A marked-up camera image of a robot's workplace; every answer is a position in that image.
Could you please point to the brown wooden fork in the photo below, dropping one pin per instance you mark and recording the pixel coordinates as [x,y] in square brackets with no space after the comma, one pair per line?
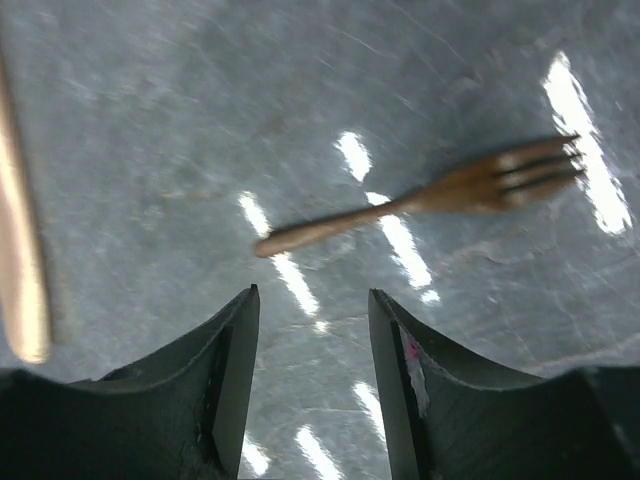
[492,184]

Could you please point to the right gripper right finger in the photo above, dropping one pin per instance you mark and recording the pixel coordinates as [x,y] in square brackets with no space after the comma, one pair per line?
[450,413]

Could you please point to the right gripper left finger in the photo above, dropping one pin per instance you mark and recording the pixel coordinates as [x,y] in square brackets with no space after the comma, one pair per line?
[177,413]

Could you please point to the peach satin napkin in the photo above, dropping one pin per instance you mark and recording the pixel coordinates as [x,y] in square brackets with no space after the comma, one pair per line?
[24,296]

